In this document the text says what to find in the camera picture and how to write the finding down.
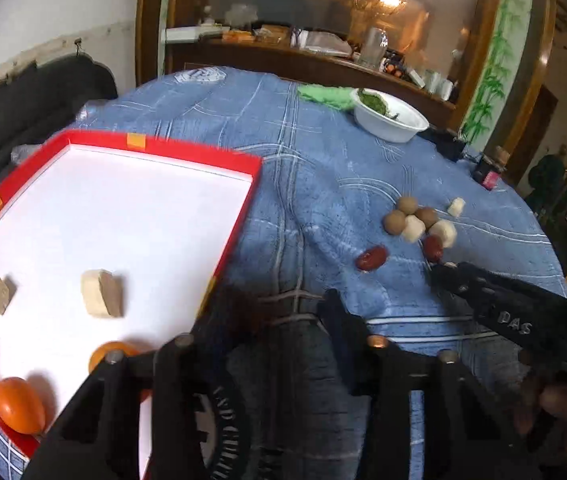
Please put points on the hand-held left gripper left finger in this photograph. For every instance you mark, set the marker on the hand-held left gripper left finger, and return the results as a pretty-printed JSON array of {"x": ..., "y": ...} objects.
[{"x": 223, "y": 312}]

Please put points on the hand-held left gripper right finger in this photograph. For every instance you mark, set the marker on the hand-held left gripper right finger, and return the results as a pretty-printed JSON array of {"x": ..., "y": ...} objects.
[{"x": 338, "y": 325}]

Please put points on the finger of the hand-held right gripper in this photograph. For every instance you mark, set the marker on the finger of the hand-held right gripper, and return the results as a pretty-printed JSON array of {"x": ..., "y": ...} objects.
[{"x": 463, "y": 282}]

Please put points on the red date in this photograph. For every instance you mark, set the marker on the red date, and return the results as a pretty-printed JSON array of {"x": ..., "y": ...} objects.
[
  {"x": 372, "y": 258},
  {"x": 433, "y": 248}
]

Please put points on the brown longan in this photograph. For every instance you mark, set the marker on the brown longan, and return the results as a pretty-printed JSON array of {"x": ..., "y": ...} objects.
[
  {"x": 393, "y": 222},
  {"x": 407, "y": 205},
  {"x": 427, "y": 216}
]

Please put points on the red box with white inside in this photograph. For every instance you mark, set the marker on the red box with white inside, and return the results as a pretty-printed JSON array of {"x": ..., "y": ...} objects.
[{"x": 113, "y": 210}]

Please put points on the person's right hand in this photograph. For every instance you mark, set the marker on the person's right hand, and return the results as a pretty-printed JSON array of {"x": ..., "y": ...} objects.
[{"x": 563, "y": 407}]

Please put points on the orange mandarin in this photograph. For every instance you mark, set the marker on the orange mandarin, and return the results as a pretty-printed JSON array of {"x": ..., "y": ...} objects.
[
  {"x": 18, "y": 405},
  {"x": 113, "y": 350}
]

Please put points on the blue patterned tablecloth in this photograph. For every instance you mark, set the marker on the blue patterned tablecloth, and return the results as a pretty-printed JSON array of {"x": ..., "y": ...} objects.
[{"x": 313, "y": 200}]

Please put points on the black object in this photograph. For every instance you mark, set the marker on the black object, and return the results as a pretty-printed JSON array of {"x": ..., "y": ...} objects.
[{"x": 448, "y": 145}]

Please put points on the white bowl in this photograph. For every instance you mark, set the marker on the white bowl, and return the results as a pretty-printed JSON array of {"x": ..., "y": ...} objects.
[{"x": 388, "y": 122}]

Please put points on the white cups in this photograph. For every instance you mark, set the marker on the white cups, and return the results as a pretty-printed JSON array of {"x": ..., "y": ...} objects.
[{"x": 438, "y": 85}]

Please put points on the green leafy vegetables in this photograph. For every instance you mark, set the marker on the green leafy vegetables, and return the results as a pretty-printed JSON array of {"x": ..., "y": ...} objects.
[{"x": 373, "y": 100}]

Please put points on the green cloth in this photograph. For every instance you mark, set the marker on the green cloth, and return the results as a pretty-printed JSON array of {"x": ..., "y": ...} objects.
[{"x": 326, "y": 96}]

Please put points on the clear glass jar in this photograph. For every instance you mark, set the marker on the clear glass jar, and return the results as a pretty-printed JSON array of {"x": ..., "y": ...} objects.
[{"x": 376, "y": 47}]

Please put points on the crumpled clear plastic bag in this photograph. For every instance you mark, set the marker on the crumpled clear plastic bag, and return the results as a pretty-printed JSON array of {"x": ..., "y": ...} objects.
[{"x": 24, "y": 152}]

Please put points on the orange packet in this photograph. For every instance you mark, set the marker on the orange packet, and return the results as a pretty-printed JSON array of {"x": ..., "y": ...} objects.
[{"x": 238, "y": 36}]

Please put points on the flat white box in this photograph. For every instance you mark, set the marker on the flat white box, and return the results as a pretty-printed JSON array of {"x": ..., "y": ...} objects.
[{"x": 188, "y": 35}]

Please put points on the black leather sofa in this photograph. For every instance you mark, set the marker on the black leather sofa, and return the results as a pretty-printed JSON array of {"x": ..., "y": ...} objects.
[{"x": 23, "y": 100}]

